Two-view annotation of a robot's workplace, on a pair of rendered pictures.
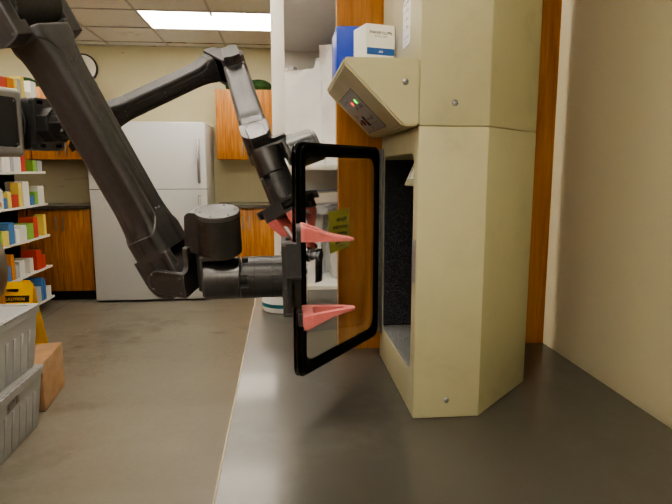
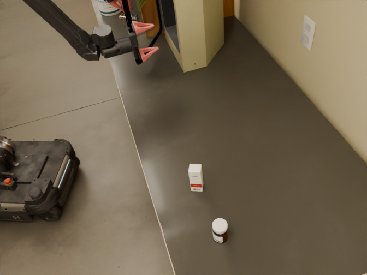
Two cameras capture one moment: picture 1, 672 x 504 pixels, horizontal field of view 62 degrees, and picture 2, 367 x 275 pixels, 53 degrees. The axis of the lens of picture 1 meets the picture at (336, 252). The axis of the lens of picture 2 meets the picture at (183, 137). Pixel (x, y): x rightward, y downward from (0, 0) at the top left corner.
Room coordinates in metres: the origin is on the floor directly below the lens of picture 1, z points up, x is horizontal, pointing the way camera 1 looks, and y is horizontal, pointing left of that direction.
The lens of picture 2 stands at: (-0.46, 0.05, 1.92)
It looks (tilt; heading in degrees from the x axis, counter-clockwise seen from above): 46 degrees down; 354
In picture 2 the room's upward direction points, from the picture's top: 8 degrees counter-clockwise
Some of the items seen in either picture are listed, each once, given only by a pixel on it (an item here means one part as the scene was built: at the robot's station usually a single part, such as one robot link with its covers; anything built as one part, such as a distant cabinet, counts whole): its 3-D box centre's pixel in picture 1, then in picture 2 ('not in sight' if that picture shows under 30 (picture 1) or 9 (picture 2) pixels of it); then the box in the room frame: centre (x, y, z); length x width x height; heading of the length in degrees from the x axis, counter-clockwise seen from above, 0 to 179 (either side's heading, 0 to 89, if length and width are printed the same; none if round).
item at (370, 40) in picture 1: (373, 47); not in sight; (0.94, -0.06, 1.54); 0.05 x 0.05 x 0.06; 22
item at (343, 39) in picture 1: (360, 57); not in sight; (1.10, -0.05, 1.56); 0.10 x 0.10 x 0.09; 5
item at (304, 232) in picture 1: (320, 249); (142, 31); (0.76, 0.02, 1.24); 0.09 x 0.07 x 0.07; 95
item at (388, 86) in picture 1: (366, 103); not in sight; (1.02, -0.05, 1.46); 0.32 x 0.11 x 0.10; 5
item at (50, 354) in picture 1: (26, 376); not in sight; (3.13, 1.81, 0.14); 0.41 x 0.32 x 0.28; 11
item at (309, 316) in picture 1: (321, 299); (146, 48); (0.76, 0.02, 1.17); 0.09 x 0.07 x 0.07; 95
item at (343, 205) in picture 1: (340, 252); (142, 7); (1.04, -0.01, 1.19); 0.30 x 0.01 x 0.40; 149
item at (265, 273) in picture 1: (268, 276); (125, 45); (0.76, 0.09, 1.20); 0.07 x 0.07 x 0.10; 5
